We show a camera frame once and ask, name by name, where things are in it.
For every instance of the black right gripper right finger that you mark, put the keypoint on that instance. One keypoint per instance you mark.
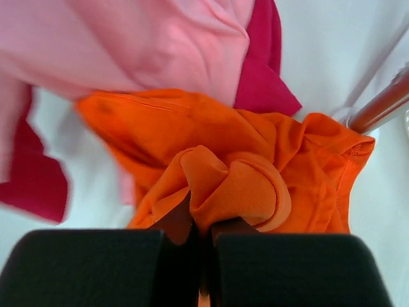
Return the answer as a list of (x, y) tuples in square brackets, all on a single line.
[(249, 268)]

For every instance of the magenta t shirt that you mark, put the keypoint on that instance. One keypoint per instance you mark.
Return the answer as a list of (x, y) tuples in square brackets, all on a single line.
[(36, 182)]

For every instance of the orange t shirt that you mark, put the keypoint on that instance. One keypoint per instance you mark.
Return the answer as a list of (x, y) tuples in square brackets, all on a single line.
[(277, 174)]

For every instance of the silver rack upright pole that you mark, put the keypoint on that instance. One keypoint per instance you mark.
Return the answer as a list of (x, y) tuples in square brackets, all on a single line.
[(381, 109)]

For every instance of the pink t shirt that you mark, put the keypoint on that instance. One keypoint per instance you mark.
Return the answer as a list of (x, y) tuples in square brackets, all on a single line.
[(72, 48)]

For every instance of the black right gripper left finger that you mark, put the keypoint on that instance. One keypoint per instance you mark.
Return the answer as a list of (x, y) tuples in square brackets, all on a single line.
[(158, 266)]

